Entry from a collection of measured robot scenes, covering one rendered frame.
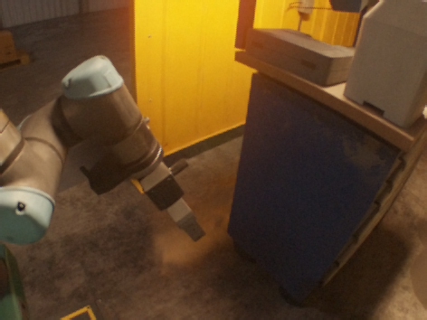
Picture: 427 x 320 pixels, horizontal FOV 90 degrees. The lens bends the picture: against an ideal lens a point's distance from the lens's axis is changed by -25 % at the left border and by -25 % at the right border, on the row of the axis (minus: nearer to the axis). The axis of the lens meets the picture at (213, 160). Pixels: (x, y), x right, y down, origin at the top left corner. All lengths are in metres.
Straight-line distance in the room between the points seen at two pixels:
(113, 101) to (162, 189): 0.14
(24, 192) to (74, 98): 0.14
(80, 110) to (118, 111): 0.05
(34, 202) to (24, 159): 0.04
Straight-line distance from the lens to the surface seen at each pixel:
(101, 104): 0.35
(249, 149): 0.89
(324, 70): 0.60
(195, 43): 1.48
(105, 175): 0.41
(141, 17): 1.25
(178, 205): 0.42
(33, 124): 0.38
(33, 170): 0.30
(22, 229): 0.29
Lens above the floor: 1.13
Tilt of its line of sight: 37 degrees down
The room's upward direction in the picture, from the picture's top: 5 degrees clockwise
